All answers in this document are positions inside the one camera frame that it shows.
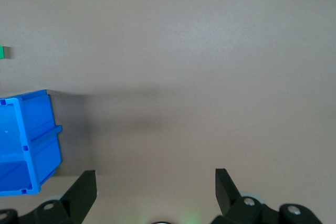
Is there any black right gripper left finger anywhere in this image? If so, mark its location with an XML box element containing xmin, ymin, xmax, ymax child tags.
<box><xmin>0</xmin><ymin>169</ymin><xmax>98</xmax><ymax>224</ymax></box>

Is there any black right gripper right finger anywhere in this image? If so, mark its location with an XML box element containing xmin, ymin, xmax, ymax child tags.
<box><xmin>209</xmin><ymin>168</ymin><xmax>324</xmax><ymax>224</ymax></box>

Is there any blue plastic storage bin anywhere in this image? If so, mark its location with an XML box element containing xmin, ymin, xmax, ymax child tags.
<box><xmin>0</xmin><ymin>89</ymin><xmax>63</xmax><ymax>197</ymax></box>

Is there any brown table mat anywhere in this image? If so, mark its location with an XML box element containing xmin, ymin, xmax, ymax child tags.
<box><xmin>0</xmin><ymin>0</ymin><xmax>336</xmax><ymax>224</ymax></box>

